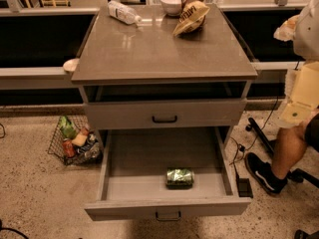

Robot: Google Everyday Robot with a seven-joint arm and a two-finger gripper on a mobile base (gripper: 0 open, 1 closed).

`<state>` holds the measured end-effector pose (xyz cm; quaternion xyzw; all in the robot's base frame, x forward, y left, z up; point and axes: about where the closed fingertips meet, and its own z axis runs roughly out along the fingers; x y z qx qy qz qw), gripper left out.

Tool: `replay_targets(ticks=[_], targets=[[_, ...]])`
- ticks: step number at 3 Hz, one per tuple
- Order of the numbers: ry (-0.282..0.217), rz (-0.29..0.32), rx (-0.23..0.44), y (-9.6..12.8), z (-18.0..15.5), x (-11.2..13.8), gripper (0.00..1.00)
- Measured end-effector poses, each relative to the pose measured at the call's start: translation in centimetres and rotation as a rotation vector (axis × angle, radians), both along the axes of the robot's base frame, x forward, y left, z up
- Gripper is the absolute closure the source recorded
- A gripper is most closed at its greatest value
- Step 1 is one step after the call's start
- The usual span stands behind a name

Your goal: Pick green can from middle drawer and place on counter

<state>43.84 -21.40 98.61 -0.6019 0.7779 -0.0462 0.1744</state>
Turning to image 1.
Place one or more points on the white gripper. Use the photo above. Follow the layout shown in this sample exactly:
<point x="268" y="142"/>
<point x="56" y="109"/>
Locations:
<point x="307" y="34"/>

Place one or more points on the green soda can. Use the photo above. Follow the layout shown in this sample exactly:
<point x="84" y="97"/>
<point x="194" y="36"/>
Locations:
<point x="179" y="177"/>

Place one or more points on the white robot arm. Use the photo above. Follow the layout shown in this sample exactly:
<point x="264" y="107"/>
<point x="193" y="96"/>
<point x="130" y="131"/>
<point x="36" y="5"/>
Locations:
<point x="306" y="35"/>

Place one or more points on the grey drawer cabinet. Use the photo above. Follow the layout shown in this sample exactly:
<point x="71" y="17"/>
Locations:
<point x="147" y="63"/>

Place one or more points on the closed grey drawer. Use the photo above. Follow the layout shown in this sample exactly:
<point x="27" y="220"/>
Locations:
<point x="132" y="115"/>

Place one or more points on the open grey drawer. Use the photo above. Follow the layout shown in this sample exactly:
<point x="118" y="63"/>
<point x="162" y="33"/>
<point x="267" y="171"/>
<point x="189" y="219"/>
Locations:
<point x="133" y="175"/>

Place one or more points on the red soda can in basket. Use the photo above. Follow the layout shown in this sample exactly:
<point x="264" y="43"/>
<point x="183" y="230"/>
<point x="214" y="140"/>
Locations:
<point x="68" y="148"/>

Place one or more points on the yellow chip bag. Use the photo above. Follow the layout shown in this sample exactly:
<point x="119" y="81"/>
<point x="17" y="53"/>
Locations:
<point x="191" y="17"/>

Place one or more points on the person's leg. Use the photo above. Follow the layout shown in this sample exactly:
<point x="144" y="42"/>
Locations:
<point x="292" y="143"/>

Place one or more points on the white bowl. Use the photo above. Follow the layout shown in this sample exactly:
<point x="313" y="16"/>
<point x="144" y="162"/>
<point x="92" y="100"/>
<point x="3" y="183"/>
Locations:
<point x="171" y="7"/>

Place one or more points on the black sneaker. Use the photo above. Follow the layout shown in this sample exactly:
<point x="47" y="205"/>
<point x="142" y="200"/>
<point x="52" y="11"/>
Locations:
<point x="262" y="173"/>

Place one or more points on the black power adapter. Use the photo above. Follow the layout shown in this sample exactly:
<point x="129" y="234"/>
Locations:
<point x="244" y="187"/>

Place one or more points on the clear plastic water bottle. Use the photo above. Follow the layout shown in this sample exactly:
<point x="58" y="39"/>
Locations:
<point x="124" y="13"/>

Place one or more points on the small round white disc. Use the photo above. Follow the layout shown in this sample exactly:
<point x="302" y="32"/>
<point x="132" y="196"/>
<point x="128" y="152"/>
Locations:
<point x="71" y="65"/>

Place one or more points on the yellow bottle in basket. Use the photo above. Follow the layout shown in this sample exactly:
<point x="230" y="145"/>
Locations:
<point x="81" y="137"/>

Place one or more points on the green chip bag in basket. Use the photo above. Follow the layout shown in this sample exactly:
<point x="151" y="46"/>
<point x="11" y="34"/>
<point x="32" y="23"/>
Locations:
<point x="67" y="128"/>

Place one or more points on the black drawer handle upper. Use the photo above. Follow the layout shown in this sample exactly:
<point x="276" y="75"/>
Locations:
<point x="162" y="120"/>

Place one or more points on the black drawer handle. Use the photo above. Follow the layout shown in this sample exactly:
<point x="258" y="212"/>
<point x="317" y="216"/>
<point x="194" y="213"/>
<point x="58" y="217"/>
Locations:
<point x="162" y="120"/>
<point x="168" y="217"/>

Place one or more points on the black drawer handle lower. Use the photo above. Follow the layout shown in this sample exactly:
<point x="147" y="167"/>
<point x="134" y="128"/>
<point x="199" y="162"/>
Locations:
<point x="168" y="217"/>

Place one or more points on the black wire basket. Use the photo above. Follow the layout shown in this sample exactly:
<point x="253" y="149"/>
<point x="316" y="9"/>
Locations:
<point x="88" y="153"/>

